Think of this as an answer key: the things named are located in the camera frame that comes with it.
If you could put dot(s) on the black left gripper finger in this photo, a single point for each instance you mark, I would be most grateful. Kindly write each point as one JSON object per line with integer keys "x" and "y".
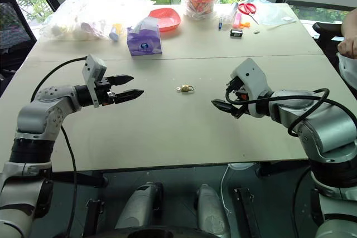
{"x": 129, "y": 95}
{"x": 120, "y": 79}

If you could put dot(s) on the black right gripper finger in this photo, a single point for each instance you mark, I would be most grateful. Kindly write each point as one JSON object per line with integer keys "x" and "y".
{"x": 224, "y": 106}

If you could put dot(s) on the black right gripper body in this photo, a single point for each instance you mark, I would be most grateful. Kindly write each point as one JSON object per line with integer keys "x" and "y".
{"x": 236, "y": 83}

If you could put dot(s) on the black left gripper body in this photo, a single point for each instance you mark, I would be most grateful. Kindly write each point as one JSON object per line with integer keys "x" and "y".
{"x": 102, "y": 91}

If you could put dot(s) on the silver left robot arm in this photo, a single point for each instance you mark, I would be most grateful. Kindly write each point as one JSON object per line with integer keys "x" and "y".
{"x": 33, "y": 115}

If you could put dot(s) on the bystander bare forearm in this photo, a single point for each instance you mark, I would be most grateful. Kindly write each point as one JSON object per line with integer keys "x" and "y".
{"x": 351, "y": 23}

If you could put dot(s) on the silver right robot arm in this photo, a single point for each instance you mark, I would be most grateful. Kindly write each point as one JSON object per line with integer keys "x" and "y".
{"x": 329, "y": 126}

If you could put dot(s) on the bystander bare hand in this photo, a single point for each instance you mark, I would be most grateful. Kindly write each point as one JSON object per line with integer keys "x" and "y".
{"x": 348, "y": 48}

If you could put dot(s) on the small brass padlock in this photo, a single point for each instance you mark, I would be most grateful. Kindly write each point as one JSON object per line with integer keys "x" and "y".
{"x": 184, "y": 88}

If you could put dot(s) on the purple tissue box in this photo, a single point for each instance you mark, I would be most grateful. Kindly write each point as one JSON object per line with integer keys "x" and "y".
{"x": 144, "y": 41}

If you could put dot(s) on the blue and yellow glue stick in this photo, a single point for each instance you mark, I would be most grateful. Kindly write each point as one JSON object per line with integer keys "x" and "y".
{"x": 115, "y": 34}

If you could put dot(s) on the small black box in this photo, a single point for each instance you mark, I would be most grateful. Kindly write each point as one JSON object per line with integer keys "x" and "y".
{"x": 236, "y": 33}

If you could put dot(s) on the small orange plastic pieces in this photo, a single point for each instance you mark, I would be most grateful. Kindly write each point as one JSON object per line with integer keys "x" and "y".
{"x": 244, "y": 25}

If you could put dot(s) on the blue pen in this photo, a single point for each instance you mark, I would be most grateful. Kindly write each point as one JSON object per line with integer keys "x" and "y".
{"x": 220, "y": 23}

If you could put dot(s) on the pink plastic clip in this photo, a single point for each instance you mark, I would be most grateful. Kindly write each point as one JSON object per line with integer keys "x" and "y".
{"x": 237, "y": 20}

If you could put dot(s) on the small clear plastic bag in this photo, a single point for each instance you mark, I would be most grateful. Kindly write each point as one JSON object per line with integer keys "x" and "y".
{"x": 226, "y": 15}

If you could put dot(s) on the large clear bag of items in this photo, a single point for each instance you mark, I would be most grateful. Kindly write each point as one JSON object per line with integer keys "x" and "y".
{"x": 89, "y": 12}

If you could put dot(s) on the red plastic bowl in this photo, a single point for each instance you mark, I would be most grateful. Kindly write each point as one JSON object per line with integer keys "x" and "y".
{"x": 167, "y": 19}

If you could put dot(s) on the flat clear plastic bag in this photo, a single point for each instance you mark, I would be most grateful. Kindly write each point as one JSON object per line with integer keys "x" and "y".
{"x": 272, "y": 12}

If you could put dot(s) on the silver rounded robot leg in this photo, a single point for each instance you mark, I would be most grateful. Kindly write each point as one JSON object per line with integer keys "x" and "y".
{"x": 212, "y": 210}
{"x": 139, "y": 207}

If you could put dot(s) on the black chair armrest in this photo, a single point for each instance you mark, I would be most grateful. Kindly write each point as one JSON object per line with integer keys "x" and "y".
{"x": 327, "y": 30}

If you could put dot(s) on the black mesh office chair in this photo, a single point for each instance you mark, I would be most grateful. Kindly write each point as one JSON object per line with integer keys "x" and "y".
{"x": 14, "y": 31}

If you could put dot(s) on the dark round robot waist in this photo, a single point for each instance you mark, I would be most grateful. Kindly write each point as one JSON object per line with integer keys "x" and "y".
{"x": 156, "y": 233}

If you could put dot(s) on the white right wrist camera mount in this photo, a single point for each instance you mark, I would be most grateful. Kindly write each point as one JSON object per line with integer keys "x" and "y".
{"x": 253, "y": 77}

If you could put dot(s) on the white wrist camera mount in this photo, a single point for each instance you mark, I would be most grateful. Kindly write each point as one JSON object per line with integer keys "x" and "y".
{"x": 253, "y": 77}
{"x": 93, "y": 67}

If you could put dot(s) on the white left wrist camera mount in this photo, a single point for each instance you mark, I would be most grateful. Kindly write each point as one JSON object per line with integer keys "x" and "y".
{"x": 93, "y": 67}

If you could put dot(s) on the black table frame bar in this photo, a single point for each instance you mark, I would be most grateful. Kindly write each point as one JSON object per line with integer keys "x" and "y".
{"x": 81, "y": 179}

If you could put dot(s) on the black table frame bracket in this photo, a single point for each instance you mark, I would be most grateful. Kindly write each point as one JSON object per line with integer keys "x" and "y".
{"x": 93, "y": 215}
{"x": 246, "y": 210}

